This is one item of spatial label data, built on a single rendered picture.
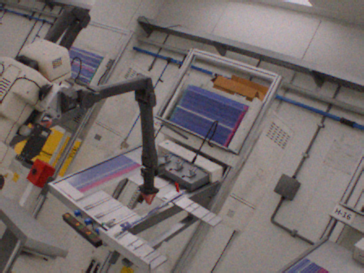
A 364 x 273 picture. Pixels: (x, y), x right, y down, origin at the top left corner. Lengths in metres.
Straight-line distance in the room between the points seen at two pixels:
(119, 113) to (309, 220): 1.69
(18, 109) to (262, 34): 3.47
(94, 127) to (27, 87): 2.02
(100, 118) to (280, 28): 2.03
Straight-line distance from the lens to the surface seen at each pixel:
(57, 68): 2.48
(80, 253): 3.47
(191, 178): 3.13
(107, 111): 4.37
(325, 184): 4.53
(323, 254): 2.66
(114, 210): 3.04
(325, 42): 5.11
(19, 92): 2.37
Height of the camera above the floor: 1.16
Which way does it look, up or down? 1 degrees down
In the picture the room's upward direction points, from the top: 29 degrees clockwise
